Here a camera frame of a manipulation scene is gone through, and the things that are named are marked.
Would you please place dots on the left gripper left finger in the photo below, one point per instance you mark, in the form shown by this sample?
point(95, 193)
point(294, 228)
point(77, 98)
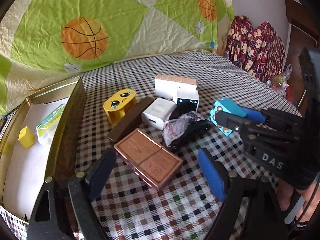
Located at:
point(60, 202)

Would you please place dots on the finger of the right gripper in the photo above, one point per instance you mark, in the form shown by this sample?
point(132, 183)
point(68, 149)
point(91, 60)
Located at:
point(253, 115)
point(232, 121)

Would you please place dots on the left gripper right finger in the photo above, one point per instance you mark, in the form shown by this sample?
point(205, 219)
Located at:
point(263, 219)

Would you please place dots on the cyan toy brick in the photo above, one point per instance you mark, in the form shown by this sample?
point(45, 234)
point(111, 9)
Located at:
point(229, 106)

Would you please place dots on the brown makeup palette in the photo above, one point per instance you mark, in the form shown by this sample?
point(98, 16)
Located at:
point(153, 163)

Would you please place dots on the green card pack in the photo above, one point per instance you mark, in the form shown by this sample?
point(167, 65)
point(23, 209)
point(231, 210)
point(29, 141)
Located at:
point(46, 128)

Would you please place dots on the yellow cube block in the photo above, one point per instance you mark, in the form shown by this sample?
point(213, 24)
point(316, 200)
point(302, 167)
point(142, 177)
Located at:
point(26, 137)

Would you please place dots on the dark brown wooden bar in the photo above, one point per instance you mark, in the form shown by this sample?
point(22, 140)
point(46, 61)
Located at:
point(131, 120)

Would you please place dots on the person right hand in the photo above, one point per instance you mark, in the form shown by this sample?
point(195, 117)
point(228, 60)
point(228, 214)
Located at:
point(298, 204)

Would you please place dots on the plastic bag with toy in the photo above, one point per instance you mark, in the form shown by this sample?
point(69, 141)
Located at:
point(279, 82)

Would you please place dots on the white box star pattern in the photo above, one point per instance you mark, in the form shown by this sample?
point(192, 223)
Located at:
point(191, 96)

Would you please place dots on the red patterned cloth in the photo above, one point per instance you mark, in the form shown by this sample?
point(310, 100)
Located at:
point(259, 51)

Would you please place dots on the white box cork top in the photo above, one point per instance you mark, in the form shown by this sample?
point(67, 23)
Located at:
point(166, 86)

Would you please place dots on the white charger cube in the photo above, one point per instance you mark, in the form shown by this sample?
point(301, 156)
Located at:
point(156, 114)

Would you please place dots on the checkered tablecloth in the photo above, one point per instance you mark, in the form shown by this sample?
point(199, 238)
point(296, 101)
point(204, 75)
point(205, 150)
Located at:
point(185, 209)

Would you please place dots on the gold metal tin box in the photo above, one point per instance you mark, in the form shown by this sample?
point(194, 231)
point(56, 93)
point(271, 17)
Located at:
point(23, 171)

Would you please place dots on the brown wooden door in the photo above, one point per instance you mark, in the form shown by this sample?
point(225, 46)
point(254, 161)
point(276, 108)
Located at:
point(303, 33)

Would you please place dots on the yellow crying face block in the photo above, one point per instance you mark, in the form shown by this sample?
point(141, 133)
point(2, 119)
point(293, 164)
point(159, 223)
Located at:
point(119, 104)

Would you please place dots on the black phone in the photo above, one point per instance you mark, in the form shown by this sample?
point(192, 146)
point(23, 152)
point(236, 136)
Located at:
point(3, 124)

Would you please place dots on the basketball pattern bed sheet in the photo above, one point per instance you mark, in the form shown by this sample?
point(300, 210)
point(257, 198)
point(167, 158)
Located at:
point(46, 41)

